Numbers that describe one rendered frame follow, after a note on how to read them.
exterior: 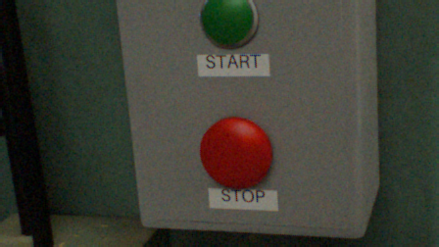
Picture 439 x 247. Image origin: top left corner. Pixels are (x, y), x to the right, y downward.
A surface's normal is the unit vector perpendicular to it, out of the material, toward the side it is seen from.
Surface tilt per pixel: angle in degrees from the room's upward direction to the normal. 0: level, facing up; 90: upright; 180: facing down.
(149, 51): 90
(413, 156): 90
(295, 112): 90
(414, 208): 90
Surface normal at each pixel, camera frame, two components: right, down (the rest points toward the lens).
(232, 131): -0.28, 0.15
